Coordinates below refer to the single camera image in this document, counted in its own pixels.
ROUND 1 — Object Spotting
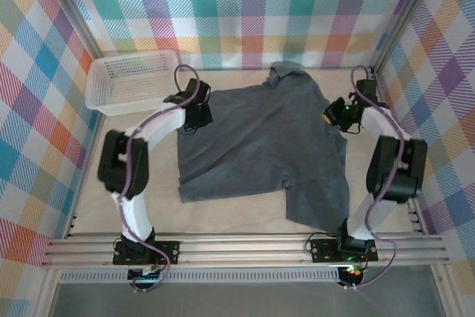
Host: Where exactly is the aluminium frame floor bar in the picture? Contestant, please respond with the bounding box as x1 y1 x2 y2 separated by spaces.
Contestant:
369 68 463 317
35 111 107 317

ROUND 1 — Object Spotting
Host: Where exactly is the gray t-shirt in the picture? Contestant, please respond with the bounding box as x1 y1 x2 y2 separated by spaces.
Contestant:
176 60 353 232

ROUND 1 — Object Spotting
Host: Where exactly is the slotted gray cable duct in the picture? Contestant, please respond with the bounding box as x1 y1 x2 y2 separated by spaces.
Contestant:
59 270 342 284

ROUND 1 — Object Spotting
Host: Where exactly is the aluminium frame post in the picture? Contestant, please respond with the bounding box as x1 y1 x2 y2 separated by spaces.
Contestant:
369 0 442 73
39 0 107 56

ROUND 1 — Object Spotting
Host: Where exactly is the white perforated plastic basket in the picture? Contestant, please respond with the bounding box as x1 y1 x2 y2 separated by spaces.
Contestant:
85 49 180 117

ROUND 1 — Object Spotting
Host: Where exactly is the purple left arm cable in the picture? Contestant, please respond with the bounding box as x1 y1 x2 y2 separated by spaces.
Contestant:
118 64 203 294

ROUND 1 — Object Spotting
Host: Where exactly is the slotted metal bracket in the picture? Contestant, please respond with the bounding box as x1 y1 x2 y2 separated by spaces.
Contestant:
64 212 78 239
407 208 425 235

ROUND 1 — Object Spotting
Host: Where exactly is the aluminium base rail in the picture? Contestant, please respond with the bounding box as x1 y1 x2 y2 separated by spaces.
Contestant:
40 232 450 269

